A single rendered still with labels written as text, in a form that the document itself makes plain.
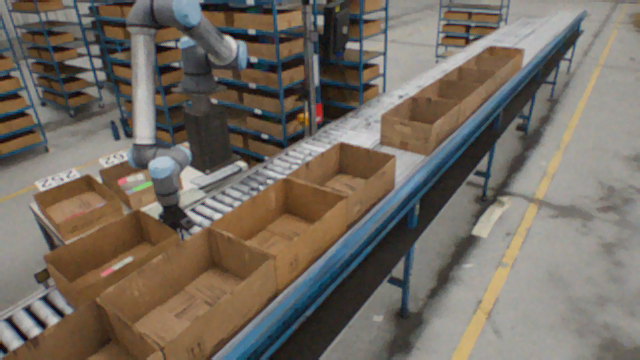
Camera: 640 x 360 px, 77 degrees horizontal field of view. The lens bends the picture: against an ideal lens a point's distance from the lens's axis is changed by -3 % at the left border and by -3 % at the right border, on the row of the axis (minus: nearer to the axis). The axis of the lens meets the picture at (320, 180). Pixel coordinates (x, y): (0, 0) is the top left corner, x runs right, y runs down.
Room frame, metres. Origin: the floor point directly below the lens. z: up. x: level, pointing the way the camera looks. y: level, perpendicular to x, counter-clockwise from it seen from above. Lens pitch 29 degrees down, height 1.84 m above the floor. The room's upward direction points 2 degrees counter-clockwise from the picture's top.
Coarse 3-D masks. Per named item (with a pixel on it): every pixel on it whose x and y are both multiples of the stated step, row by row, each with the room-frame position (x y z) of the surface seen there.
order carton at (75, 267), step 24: (144, 216) 1.43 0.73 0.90; (72, 240) 1.25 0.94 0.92; (96, 240) 1.31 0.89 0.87; (120, 240) 1.37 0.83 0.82; (144, 240) 1.45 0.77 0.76; (168, 240) 1.24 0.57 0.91; (48, 264) 1.13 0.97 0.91; (72, 264) 1.22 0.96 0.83; (96, 264) 1.28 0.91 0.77; (144, 264) 1.15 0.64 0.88; (72, 288) 1.00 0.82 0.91; (96, 288) 1.02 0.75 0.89
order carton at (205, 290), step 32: (160, 256) 0.98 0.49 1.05; (192, 256) 1.06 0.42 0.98; (224, 256) 1.09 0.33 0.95; (256, 256) 1.00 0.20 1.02; (128, 288) 0.89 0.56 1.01; (160, 288) 0.96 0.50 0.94; (192, 288) 1.01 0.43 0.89; (224, 288) 1.01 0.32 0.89; (256, 288) 0.89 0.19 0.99; (128, 320) 0.73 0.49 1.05; (160, 320) 0.88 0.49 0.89; (192, 320) 0.88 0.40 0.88; (224, 320) 0.79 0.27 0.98; (192, 352) 0.70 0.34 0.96
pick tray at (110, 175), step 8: (104, 168) 1.99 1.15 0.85; (112, 168) 2.02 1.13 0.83; (120, 168) 2.04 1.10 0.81; (128, 168) 2.07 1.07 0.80; (136, 168) 2.10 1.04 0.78; (104, 176) 1.90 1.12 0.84; (112, 176) 2.01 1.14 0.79; (120, 176) 2.03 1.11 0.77; (128, 176) 2.05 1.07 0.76; (144, 176) 2.04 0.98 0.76; (104, 184) 1.94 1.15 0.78; (112, 184) 1.83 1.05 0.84; (120, 192) 1.77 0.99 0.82; (136, 192) 1.72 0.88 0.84; (144, 192) 1.75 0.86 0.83; (152, 192) 1.78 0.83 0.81; (120, 200) 1.80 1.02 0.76; (128, 200) 1.71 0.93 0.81; (136, 200) 1.72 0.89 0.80; (144, 200) 1.74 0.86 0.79; (152, 200) 1.77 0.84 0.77; (136, 208) 1.71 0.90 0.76
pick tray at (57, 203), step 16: (48, 192) 1.78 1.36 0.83; (64, 192) 1.83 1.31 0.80; (80, 192) 1.88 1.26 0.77; (96, 192) 1.89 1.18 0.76; (112, 192) 1.72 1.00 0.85; (48, 208) 1.75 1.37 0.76; (64, 208) 1.74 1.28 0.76; (80, 208) 1.73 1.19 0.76; (96, 208) 1.59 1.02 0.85; (112, 208) 1.64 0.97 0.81; (64, 224) 1.49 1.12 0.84; (80, 224) 1.53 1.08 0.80; (96, 224) 1.57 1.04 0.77; (64, 240) 1.47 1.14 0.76
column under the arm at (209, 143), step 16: (192, 112) 2.16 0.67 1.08; (208, 112) 2.15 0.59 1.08; (224, 112) 2.21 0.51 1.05; (192, 128) 2.15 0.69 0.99; (208, 128) 2.13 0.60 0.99; (224, 128) 2.20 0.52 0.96; (192, 144) 2.18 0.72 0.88; (208, 144) 2.11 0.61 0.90; (224, 144) 2.19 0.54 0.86; (192, 160) 2.20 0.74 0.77; (208, 160) 2.10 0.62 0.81; (224, 160) 2.18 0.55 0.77; (240, 160) 2.21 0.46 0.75
